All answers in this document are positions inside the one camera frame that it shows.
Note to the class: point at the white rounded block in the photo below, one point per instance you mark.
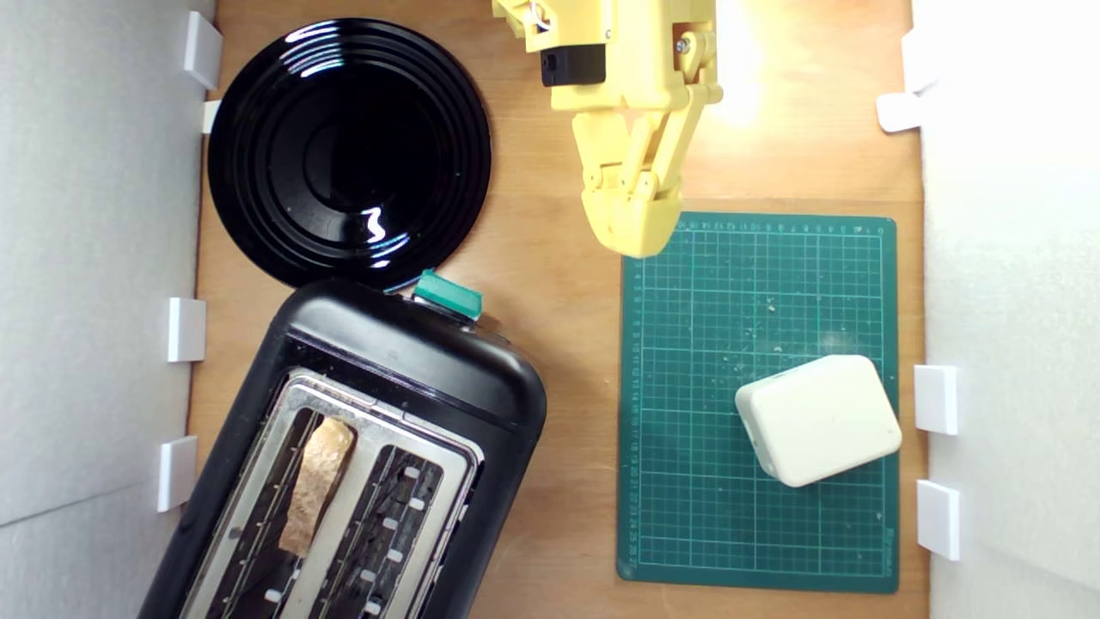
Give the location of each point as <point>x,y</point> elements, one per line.
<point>816,421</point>

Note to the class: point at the white wall clip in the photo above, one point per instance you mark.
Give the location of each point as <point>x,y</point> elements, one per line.
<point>909,60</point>
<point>202,50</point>
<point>935,400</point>
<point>938,519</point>
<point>186,329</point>
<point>211,116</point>
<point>898,112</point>
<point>177,473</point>

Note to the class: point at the black round plate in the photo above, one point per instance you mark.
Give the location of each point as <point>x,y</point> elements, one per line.
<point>344,155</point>

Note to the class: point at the green cutting mat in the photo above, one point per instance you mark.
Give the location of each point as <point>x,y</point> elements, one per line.
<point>687,516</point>

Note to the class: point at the green toaster lever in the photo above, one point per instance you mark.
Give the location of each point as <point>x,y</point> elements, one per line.
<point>447,294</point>

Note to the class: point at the black two-slot toaster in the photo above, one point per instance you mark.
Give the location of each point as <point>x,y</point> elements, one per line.
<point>412,361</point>

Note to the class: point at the brown bread slice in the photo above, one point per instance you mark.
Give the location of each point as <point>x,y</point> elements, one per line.
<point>316,481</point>

